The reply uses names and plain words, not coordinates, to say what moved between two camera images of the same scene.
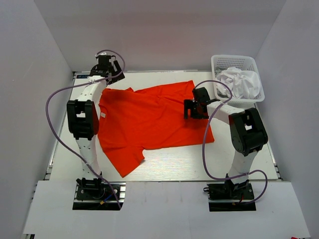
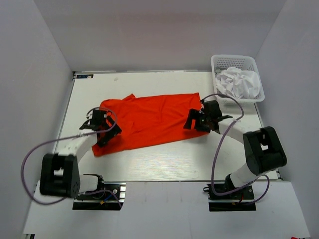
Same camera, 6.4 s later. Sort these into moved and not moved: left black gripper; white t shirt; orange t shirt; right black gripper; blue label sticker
Moved: orange t shirt; left black gripper; right black gripper
Not moved: white t shirt; blue label sticker
